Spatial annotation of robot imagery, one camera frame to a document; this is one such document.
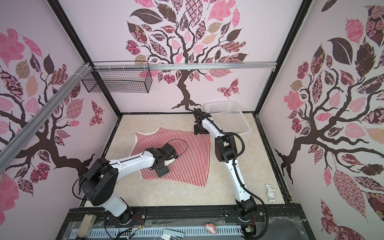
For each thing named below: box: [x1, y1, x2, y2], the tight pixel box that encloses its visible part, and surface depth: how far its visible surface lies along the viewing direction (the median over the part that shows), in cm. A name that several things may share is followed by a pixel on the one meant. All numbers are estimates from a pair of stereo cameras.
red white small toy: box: [205, 223, 217, 235], surface depth 68 cm
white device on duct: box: [160, 228, 185, 240], surface depth 68 cm
